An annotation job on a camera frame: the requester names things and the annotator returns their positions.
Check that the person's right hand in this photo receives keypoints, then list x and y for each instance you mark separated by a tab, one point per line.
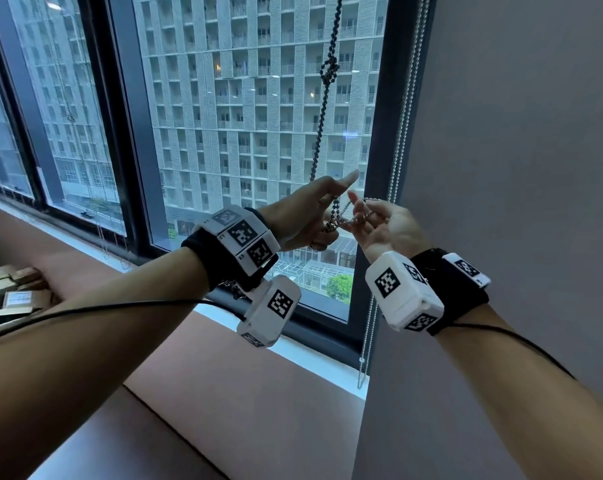
394	229

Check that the person's left hand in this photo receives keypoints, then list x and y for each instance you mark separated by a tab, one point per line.
291	217

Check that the person's right fingers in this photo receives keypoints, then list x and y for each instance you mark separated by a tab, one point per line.
362	212

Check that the person's right forearm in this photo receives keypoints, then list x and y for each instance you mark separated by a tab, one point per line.
536	409

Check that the person's left forearm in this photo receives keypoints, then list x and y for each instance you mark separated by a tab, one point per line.
81	354

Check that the green tree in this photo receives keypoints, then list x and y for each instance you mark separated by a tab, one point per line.
340	286

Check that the small white marker tracker block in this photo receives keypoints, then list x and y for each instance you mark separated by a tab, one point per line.
466	268

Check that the white window sill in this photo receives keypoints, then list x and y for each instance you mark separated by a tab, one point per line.
306	352

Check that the grey apartment building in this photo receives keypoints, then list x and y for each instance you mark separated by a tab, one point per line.
261	94

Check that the pile of cardboard boxes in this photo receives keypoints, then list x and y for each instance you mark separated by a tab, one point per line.
14	294

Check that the black window frame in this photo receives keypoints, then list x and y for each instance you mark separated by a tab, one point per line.
121	119

